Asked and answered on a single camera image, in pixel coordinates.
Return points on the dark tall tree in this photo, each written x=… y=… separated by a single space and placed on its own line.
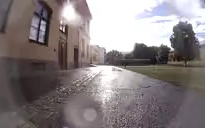
x=184 y=40

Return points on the pale building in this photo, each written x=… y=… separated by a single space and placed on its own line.
x=97 y=54

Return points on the row of trees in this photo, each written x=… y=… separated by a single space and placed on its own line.
x=146 y=51

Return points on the wet cobbled path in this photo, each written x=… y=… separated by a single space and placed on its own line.
x=116 y=90

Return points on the beige building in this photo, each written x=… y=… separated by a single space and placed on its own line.
x=20 y=36

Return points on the dark hedge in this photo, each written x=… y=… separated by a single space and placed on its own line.
x=133 y=61

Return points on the green grass lawn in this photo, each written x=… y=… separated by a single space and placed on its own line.
x=183 y=75

